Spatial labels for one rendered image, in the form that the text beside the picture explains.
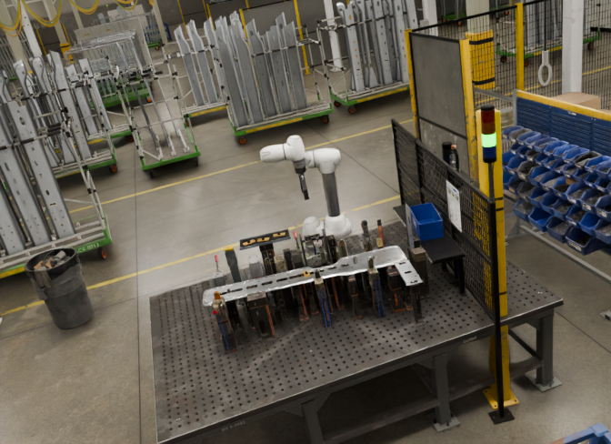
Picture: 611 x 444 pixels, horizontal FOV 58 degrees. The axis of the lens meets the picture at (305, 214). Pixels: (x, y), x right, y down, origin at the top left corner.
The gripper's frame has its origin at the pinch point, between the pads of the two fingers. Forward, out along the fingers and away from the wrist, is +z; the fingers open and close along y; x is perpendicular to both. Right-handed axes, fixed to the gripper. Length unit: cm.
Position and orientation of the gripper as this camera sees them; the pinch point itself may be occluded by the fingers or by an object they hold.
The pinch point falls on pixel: (305, 194)
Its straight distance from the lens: 376.2
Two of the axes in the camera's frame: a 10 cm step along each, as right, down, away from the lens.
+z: 1.8, 8.9, 4.1
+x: 9.7, -2.2, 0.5
